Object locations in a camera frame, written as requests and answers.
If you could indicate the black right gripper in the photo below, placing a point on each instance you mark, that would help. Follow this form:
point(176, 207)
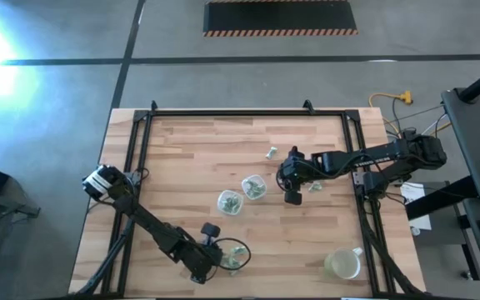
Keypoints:
point(294, 168)

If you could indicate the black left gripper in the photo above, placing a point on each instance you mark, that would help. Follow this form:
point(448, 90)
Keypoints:
point(204, 262)

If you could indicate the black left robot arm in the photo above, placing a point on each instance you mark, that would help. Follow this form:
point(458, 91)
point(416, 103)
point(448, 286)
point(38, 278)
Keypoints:
point(152, 227)

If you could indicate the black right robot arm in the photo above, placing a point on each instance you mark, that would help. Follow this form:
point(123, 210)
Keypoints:
point(348, 160)

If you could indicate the clear round plastic container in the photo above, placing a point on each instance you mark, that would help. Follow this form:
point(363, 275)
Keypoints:
point(220, 203)
point(244, 185)

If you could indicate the white paper sheet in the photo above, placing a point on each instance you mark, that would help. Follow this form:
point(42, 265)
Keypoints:
point(415, 196)

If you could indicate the black mat with striped edge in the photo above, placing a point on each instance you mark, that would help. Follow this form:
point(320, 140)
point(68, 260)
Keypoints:
point(279, 16)

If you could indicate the grey desk top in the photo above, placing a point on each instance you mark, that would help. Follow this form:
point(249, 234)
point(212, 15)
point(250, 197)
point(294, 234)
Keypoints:
point(477, 137)

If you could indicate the dark metal stand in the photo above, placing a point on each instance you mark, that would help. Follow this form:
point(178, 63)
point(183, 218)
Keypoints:
point(15, 208)

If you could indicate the black aluminium rig frame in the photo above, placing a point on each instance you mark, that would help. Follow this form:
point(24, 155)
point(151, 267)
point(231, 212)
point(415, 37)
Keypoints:
point(244, 113)

